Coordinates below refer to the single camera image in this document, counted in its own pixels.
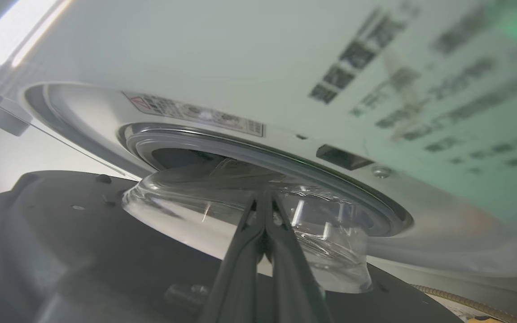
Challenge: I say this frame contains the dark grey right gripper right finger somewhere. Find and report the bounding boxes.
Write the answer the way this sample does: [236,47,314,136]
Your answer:
[265,192,333,323]

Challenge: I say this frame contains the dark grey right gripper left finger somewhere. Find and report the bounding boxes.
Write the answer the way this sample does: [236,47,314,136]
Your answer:
[200,193,266,323]

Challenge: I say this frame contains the dark round glass washer door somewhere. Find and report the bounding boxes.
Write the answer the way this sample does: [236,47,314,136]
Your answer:
[0,90,465,323]

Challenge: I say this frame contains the grey rubber door gasket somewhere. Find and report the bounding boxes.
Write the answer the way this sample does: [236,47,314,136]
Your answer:
[117,123,414,238]

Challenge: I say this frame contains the white front-load washing machine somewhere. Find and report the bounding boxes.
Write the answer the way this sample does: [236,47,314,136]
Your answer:
[0,0,517,323]

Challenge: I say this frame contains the grey warning sticker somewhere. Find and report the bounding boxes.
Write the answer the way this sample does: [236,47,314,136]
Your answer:
[122,92,264,137]

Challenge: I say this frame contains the printed instruction text label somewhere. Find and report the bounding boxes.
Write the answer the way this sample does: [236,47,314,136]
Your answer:
[308,0,517,175]

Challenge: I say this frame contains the corrugated beige hose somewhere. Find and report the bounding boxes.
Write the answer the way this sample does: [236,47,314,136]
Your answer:
[411,284,513,323]

